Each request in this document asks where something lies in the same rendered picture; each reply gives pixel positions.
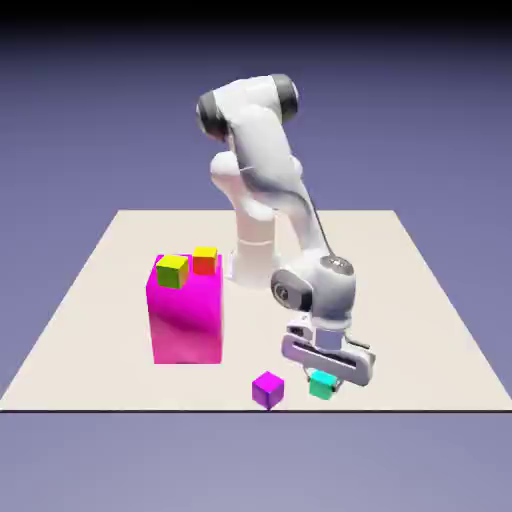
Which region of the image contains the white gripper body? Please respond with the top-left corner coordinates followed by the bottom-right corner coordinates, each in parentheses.
top-left (280, 333), bottom-right (377, 388)

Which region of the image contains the large magenta box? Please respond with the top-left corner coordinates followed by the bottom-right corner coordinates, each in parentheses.
top-left (145, 252), bottom-right (224, 366)

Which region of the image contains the small yellow cube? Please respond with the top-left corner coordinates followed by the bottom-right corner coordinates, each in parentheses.
top-left (155, 254), bottom-right (190, 290)

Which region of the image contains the small teal cube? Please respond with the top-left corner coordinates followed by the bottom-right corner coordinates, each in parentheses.
top-left (308, 369), bottom-right (338, 401)

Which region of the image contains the small orange cube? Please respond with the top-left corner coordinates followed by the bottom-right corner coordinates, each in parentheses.
top-left (192, 246), bottom-right (219, 276)

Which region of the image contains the small purple cube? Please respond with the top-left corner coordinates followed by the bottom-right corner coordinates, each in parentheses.
top-left (251, 370), bottom-right (286, 412)

